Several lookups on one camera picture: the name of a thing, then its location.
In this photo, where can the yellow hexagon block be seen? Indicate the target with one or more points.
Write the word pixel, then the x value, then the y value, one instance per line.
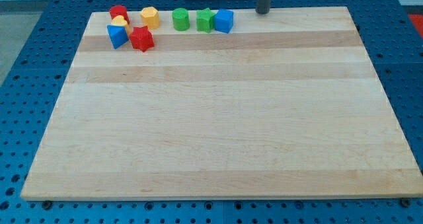
pixel 150 17

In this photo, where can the large wooden board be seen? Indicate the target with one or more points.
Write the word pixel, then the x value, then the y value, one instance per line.
pixel 288 105

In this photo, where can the blue cube block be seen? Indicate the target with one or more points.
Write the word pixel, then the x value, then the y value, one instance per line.
pixel 224 20

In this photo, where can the green star block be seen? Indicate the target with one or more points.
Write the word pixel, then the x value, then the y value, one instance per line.
pixel 205 20

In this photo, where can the green cylinder block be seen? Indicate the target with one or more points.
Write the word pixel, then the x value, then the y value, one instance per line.
pixel 180 17

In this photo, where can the red star block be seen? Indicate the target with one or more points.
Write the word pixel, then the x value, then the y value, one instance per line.
pixel 141 38

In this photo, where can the blue triangle block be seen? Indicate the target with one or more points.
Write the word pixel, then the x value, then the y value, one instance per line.
pixel 118 35

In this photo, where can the yellow heart block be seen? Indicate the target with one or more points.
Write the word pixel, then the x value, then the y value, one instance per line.
pixel 121 21

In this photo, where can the red cylinder block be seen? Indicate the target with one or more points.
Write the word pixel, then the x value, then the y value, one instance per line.
pixel 119 10

